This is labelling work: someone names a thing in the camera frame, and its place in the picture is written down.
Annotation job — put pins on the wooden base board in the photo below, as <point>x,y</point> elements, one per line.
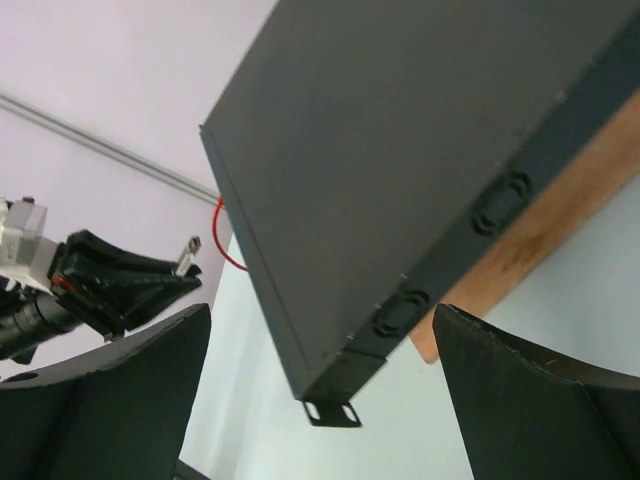
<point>608,162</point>

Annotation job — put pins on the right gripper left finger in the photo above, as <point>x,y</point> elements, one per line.
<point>117,412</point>

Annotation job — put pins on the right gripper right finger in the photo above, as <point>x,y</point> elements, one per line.
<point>529,412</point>

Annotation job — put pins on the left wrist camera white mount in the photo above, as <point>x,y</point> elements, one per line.
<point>26,254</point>

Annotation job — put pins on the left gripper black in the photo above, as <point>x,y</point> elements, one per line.
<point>111,290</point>

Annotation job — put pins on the blue black network switch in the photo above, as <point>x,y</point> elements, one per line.
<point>369,153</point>

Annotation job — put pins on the left aluminium frame post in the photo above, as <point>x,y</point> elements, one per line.
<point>48,121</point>

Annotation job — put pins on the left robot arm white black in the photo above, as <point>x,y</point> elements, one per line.
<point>29,318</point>

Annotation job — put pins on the silver SFP module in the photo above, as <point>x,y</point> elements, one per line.
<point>187,256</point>

